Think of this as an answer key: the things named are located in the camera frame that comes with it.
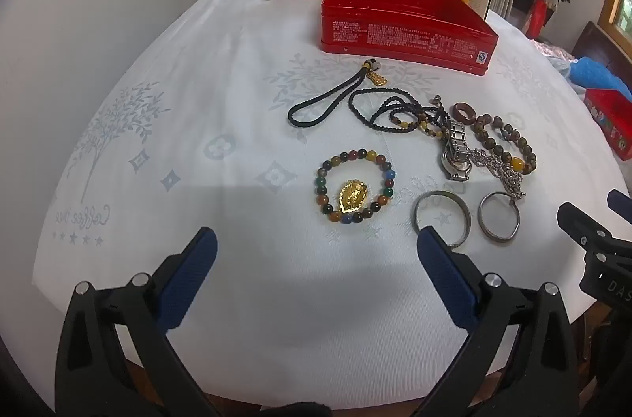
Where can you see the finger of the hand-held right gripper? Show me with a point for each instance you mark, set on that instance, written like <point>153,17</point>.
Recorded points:
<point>622,201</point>
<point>592,237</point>

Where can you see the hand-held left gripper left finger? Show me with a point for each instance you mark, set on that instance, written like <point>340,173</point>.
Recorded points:
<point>190,279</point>

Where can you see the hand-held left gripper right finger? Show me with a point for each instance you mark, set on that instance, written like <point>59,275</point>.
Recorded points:
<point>444,279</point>

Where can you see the gold pendant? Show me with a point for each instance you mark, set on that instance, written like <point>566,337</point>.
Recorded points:
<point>353,196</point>

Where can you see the silver metal wristwatch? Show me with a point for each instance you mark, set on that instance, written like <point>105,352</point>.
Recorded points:
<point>456,150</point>

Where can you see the red tin box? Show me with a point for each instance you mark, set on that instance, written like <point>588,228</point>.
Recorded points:
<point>395,37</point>

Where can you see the thin silver bangle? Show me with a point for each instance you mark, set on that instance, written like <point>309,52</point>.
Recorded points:
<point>466,222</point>

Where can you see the thick dark silver bangle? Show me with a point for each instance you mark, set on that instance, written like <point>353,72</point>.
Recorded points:
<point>497,239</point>

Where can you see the red printed box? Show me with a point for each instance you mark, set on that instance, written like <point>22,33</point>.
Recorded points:
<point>610,121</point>

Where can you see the blue cloth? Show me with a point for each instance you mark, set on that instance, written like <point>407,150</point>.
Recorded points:
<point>597,74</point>

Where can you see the white patterned tablecloth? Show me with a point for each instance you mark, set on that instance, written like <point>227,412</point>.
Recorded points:
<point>197,126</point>

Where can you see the pink plastic bag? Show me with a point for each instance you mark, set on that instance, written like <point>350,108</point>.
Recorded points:
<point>550,50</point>

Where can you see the small wooden framed window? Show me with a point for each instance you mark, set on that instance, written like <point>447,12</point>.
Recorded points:
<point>622,2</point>

